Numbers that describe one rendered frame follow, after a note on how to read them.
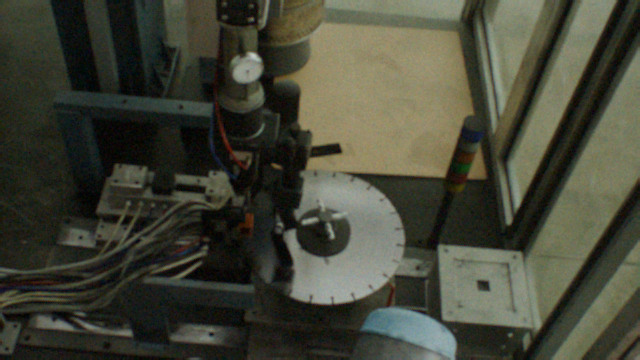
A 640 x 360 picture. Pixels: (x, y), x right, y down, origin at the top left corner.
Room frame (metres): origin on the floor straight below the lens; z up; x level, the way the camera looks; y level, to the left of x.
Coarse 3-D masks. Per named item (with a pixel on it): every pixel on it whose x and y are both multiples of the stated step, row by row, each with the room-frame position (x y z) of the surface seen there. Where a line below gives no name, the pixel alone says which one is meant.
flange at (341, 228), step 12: (312, 216) 0.87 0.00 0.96; (300, 228) 0.84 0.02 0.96; (312, 228) 0.84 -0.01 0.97; (336, 228) 0.85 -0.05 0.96; (348, 228) 0.86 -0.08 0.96; (300, 240) 0.81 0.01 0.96; (312, 240) 0.82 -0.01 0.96; (324, 240) 0.82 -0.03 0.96; (336, 240) 0.82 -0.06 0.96; (348, 240) 0.83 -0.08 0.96; (312, 252) 0.79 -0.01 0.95; (324, 252) 0.79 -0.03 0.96; (336, 252) 0.80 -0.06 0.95
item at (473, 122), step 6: (468, 120) 1.00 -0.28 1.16; (474, 120) 1.00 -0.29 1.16; (480, 120) 1.00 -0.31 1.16; (462, 126) 0.99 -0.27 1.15; (468, 126) 0.98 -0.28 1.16; (474, 126) 0.99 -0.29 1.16; (480, 126) 0.99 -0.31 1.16; (462, 132) 0.99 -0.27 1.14; (468, 132) 0.98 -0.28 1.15; (474, 132) 0.97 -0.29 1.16; (480, 132) 0.98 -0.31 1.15; (468, 138) 0.97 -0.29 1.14; (474, 138) 0.97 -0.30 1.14; (480, 138) 0.98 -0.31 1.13
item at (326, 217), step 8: (320, 200) 0.89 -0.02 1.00; (320, 208) 0.87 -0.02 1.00; (320, 216) 0.84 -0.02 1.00; (328, 216) 0.85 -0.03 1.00; (336, 216) 0.85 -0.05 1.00; (344, 216) 0.86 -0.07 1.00; (304, 224) 0.83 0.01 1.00; (320, 224) 0.83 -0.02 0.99; (328, 224) 0.83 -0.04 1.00; (328, 232) 0.81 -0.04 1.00
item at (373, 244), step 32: (320, 192) 0.95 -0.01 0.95; (352, 192) 0.96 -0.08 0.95; (256, 224) 0.85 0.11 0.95; (352, 224) 0.87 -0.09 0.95; (384, 224) 0.88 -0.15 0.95; (256, 256) 0.77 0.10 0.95; (288, 256) 0.78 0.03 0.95; (320, 256) 0.79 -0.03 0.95; (352, 256) 0.80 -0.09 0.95; (384, 256) 0.80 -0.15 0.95; (288, 288) 0.71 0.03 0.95; (320, 288) 0.71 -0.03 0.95; (352, 288) 0.72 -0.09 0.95
